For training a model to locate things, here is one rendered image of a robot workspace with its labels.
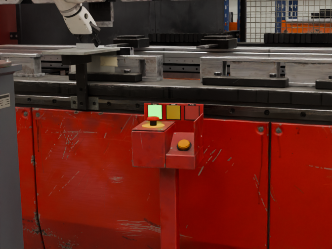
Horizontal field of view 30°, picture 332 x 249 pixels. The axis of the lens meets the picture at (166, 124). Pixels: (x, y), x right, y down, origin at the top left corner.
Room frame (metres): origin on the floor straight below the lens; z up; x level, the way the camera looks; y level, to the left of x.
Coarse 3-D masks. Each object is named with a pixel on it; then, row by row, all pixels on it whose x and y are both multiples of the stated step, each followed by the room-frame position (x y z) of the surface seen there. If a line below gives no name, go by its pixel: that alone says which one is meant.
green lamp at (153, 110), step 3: (150, 105) 2.02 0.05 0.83; (153, 105) 2.02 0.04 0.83; (156, 105) 2.02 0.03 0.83; (159, 105) 2.01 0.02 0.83; (150, 108) 2.02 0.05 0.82; (153, 108) 2.02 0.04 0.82; (156, 108) 2.02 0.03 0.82; (159, 108) 2.01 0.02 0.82; (150, 111) 2.02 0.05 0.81; (153, 111) 2.02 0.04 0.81; (156, 111) 2.02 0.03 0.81; (159, 111) 2.01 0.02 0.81; (150, 114) 2.02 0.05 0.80; (153, 114) 2.02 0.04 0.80; (156, 114) 2.02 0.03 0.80; (159, 114) 2.01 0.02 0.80; (159, 117) 2.01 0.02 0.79
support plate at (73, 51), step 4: (68, 48) 2.40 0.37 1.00; (72, 48) 2.40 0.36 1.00; (76, 48) 2.39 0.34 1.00; (104, 48) 2.36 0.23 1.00; (108, 48) 2.36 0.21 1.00; (112, 48) 2.36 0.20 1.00; (116, 48) 2.39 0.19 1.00; (44, 52) 2.25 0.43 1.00; (48, 52) 2.24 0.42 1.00; (52, 52) 2.23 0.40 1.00; (56, 52) 2.22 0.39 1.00; (60, 52) 2.22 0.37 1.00; (64, 52) 2.21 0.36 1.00; (68, 52) 2.20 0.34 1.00; (72, 52) 2.20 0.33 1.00; (76, 52) 2.19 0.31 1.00; (80, 52) 2.18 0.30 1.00; (84, 52) 2.18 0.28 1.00; (88, 52) 2.20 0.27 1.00; (92, 52) 2.23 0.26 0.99; (96, 52) 2.25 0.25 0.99; (100, 52) 2.28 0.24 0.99
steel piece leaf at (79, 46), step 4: (76, 44) 2.36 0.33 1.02; (80, 44) 2.35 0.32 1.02; (84, 44) 2.34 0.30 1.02; (88, 44) 2.33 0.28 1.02; (92, 44) 2.32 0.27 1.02; (80, 48) 2.36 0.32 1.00; (84, 48) 2.34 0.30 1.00; (88, 48) 2.33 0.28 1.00; (92, 48) 2.32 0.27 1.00; (96, 48) 2.34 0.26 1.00; (100, 48) 2.35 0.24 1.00
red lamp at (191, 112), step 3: (186, 108) 1.99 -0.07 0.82; (189, 108) 1.99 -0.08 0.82; (192, 108) 1.99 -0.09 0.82; (195, 108) 1.99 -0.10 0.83; (198, 108) 1.98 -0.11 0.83; (186, 111) 1.99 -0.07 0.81; (189, 111) 1.99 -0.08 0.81; (192, 111) 1.99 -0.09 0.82; (195, 111) 1.99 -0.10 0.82; (198, 111) 1.98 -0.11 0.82; (186, 114) 1.99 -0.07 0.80; (189, 114) 1.99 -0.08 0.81; (192, 114) 1.99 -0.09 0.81; (195, 114) 1.99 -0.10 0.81; (198, 114) 1.98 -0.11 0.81; (186, 117) 1.99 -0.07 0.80; (189, 117) 1.99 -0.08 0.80; (192, 117) 1.99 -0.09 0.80; (195, 117) 1.99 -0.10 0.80
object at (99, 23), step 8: (88, 8) 2.48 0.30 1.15; (96, 8) 2.47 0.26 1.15; (104, 8) 2.45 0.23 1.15; (112, 8) 2.45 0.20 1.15; (96, 16) 2.47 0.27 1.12; (104, 16) 2.45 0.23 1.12; (112, 16) 2.45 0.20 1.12; (96, 24) 2.48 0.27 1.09; (104, 24) 2.46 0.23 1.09; (112, 24) 2.45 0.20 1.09
